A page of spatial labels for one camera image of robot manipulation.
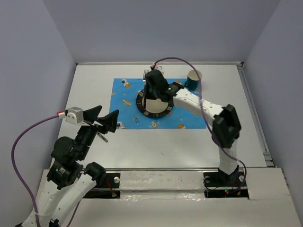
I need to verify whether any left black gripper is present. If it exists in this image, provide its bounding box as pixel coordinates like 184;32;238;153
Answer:
77;104;120;158

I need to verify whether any metal fork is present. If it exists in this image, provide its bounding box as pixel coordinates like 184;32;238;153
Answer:
143;70;149;80

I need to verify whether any black rimmed dinner plate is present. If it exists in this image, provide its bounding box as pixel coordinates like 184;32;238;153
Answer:
136;90;173;118

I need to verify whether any blue space-print cloth napkin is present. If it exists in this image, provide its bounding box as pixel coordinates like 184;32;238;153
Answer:
109;78;206;129

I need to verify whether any dark green mug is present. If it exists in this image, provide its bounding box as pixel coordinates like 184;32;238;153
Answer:
184;70;202;91

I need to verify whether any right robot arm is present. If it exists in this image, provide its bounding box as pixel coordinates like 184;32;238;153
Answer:
143;69;241;185

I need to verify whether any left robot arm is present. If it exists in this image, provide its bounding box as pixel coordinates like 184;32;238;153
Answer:
11;105;119;227

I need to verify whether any metal spoon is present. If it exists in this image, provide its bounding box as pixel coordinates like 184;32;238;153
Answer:
98;133;108;142

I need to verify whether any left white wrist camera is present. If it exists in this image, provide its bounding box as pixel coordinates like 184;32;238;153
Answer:
57;107;84;125

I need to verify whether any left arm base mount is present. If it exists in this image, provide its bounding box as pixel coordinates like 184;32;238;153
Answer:
84;172;121;199

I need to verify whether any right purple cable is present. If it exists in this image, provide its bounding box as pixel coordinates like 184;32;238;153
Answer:
152;56;247;190

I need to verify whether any purple cable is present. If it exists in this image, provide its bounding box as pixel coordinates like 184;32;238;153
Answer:
11;113;81;227
152;56;247;190

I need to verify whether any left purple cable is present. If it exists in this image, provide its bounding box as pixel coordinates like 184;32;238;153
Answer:
11;113;81;227

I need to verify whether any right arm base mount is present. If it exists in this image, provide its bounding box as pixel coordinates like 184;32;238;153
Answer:
203;171;249;199

